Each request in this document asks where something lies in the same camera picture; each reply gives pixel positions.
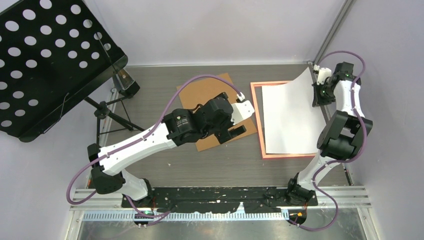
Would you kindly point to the orange wooden picture frame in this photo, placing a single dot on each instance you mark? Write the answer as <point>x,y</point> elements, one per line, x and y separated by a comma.
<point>264,155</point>

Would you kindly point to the aluminium rail front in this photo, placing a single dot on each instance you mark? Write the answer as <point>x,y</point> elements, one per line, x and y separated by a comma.
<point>344,196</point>

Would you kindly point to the aluminium corner profile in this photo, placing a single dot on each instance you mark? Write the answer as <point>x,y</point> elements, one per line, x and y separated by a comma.
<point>335,27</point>

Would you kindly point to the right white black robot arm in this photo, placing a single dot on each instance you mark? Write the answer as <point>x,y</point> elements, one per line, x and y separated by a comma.
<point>342,137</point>

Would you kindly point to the black perforated music stand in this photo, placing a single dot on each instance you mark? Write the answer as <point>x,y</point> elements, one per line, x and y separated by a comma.
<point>53,55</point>

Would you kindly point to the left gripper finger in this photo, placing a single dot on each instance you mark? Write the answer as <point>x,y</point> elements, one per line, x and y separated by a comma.
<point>223,137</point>
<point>237,131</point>

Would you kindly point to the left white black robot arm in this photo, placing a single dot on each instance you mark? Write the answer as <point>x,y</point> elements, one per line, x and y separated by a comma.
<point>217,117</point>

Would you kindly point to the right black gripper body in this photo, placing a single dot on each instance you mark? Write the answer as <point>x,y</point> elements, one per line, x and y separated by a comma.
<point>324,88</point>

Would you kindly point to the black mounting base plate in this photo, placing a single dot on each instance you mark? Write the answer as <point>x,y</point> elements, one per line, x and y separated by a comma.
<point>193,200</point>

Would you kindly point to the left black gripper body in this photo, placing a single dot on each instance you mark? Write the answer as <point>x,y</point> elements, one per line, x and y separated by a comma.
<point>225,126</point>

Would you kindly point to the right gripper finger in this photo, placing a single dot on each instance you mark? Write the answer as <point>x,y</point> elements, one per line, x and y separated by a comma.
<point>325,99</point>
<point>315,101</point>

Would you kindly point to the sunset landscape photo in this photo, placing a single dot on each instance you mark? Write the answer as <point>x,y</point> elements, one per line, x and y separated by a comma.
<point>291,124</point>

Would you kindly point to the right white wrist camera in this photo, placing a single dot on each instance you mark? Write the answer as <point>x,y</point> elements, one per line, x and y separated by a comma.
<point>322,73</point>

